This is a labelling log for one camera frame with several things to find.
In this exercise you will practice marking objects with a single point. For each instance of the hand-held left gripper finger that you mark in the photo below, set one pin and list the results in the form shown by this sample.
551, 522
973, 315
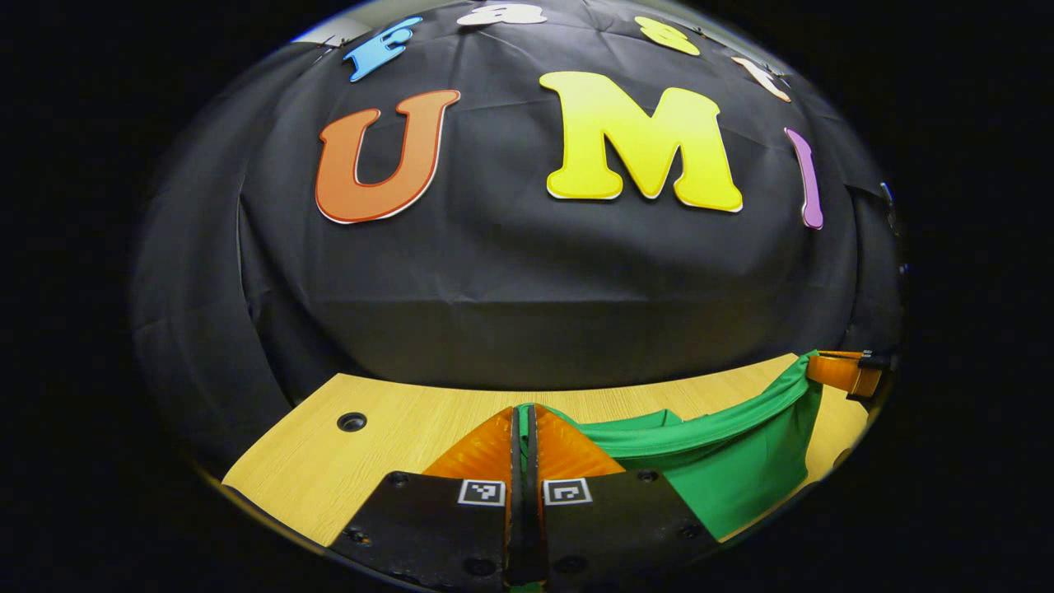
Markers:
533, 527
515, 527

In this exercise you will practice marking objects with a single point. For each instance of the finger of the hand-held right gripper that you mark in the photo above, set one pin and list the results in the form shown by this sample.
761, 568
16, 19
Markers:
840, 375
874, 361

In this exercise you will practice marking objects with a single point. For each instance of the green T-shirt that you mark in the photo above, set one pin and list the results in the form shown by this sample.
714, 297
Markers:
725, 478

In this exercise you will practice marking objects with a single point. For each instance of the black table grommet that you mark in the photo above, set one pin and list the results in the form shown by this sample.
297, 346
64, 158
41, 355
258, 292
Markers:
841, 458
352, 422

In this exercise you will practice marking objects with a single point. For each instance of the black backdrop cloth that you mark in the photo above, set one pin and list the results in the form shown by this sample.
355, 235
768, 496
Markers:
510, 305

